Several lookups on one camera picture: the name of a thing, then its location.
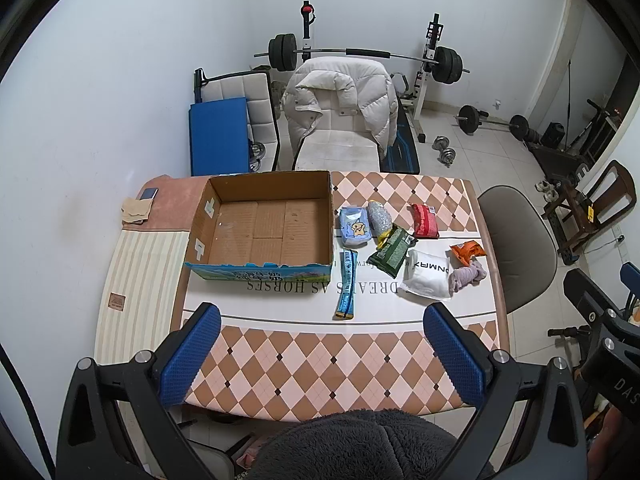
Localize open cardboard box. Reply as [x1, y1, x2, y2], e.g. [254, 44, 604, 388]
[184, 170, 334, 283]

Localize blue foam mat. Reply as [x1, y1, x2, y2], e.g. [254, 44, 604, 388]
[189, 96, 250, 177]

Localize long blue wrapper strip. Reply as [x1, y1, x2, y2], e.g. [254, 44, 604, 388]
[334, 249, 358, 320]

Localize chrome dumbbells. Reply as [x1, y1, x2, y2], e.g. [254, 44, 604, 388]
[432, 136, 457, 167]

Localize orange snack bag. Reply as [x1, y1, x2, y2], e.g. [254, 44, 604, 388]
[450, 240, 486, 266]

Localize green snack bag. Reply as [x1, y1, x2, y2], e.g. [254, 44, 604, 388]
[367, 226, 416, 278]

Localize dark wooden chair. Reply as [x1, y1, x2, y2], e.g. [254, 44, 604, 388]
[542, 159, 638, 266]

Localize white padded chair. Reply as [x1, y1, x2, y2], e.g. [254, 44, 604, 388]
[293, 115, 384, 171]

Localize grey office chair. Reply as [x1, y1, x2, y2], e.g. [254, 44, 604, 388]
[478, 185, 558, 313]

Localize floor barbell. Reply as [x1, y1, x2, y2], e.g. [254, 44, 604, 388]
[456, 104, 529, 141]

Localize beige folded cloth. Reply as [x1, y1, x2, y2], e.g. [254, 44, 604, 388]
[122, 197, 153, 224]

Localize white puffer jacket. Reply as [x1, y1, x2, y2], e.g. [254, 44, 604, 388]
[282, 56, 399, 156]

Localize barbell on rack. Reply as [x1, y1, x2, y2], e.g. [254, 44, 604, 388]
[254, 34, 470, 84]

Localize white tufted bench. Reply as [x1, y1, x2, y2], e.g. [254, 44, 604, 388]
[193, 67, 281, 172]

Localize black fleece garment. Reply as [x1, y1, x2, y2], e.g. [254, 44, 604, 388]
[246, 410, 457, 480]

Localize mauve cloth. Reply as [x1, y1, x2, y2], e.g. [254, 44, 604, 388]
[449, 259, 487, 296]

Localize striped beige mat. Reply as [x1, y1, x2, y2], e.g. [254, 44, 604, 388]
[93, 230, 189, 364]

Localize yellow silver scrub sponge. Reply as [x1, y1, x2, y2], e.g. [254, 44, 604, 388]
[367, 200, 394, 248]

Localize checkered table cloth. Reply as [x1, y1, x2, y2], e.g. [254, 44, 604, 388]
[181, 171, 510, 422]

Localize light blue tissue pack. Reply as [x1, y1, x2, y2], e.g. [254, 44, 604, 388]
[338, 206, 372, 248]

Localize red snack packet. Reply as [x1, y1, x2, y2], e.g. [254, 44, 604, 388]
[411, 204, 439, 240]

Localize small dark phone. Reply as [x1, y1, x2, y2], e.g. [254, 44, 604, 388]
[139, 188, 158, 200]

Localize white pillow pack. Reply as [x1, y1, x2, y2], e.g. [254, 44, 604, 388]
[399, 249, 451, 300]

